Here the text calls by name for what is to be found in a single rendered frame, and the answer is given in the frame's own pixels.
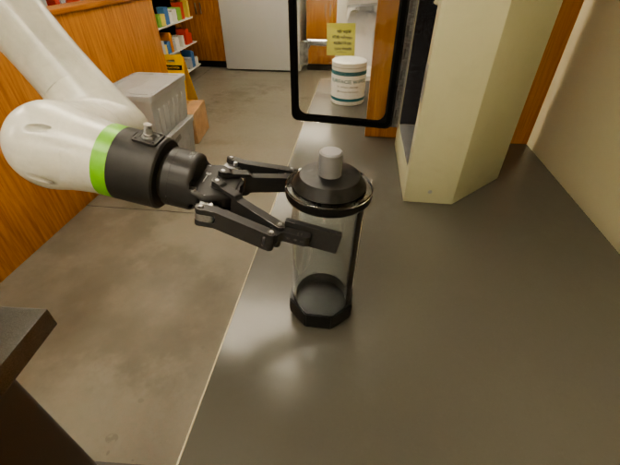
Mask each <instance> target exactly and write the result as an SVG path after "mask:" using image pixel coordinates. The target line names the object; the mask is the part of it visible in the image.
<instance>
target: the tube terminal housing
mask: <svg viewBox="0 0 620 465"><path fill-rule="evenodd" d="M562 3H563V0H439V1H438V6H437V10H436V15H435V25H434V29H433V35H432V40H431V44H430V50H429V54H428V59H427V63H428V65H429V66H428V71H427V76H426V81H425V86H424V91H423V100H422V103H421V101H420V103H419V109H418V113H417V118H416V124H415V128H414V133H413V138H412V143H411V152H410V157H409V162H408V165H407V162H406V158H405V153H404V148H403V144H402V139H401V134H400V129H399V127H398V129H397V133H396V139H395V149H396V155H397V162H398V167H399V178H400V185H401V191H402V197H403V201H410V202H424V203H438V204H453V203H455V202H457V201H458V200H460V199H462V198H464V197H465V196H467V195H469V194H470V193H472V192H474V191H476V190H477V189H479V188H481V187H483V186H484V185H487V184H489V183H490V182H492V181H494V180H495V179H496V178H497V177H498V175H499V173H500V170H501V167H502V165H503V162H504V159H505V157H506V155H507V150H508V148H509V145H510V142H511V140H512V137H513V135H514V132H515V130H516V127H517V124H518V122H519V118H520V116H521V113H522V110H523V107H524V105H525V102H526V100H527V98H528V95H529V92H530V90H531V85H532V82H533V80H534V78H535V75H536V73H537V70H538V67H539V64H540V62H541V60H542V57H543V53H544V50H545V48H546V45H547V43H548V40H549V38H550V35H551V32H552V30H553V27H554V23H555V21H556V18H557V15H558V13H559V10H560V7H561V5H562ZM399 125H401V124H400V123H399Z"/></svg>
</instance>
